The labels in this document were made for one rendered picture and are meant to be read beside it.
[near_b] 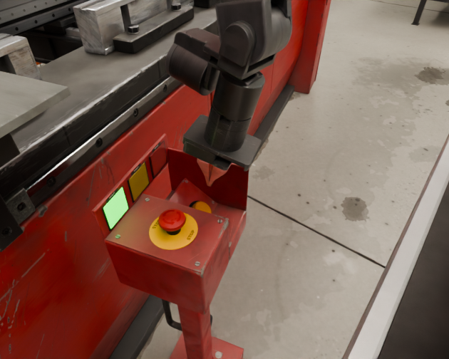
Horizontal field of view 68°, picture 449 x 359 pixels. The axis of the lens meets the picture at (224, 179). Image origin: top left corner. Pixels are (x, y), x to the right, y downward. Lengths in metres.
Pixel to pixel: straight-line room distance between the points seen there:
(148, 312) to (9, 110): 0.99
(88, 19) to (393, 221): 1.45
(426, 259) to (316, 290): 1.22
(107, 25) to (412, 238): 0.77
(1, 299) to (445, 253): 0.60
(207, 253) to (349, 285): 1.02
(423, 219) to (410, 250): 0.02
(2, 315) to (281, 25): 0.59
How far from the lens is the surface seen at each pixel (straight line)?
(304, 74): 2.55
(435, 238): 0.19
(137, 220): 0.53
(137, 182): 0.55
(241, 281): 1.37
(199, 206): 0.61
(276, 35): 0.39
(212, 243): 0.49
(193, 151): 0.48
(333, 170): 1.90
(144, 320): 1.27
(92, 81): 0.73
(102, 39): 0.84
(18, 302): 0.68
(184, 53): 0.45
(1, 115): 0.39
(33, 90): 0.43
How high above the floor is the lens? 1.17
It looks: 42 degrees down
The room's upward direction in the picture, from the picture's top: straight up
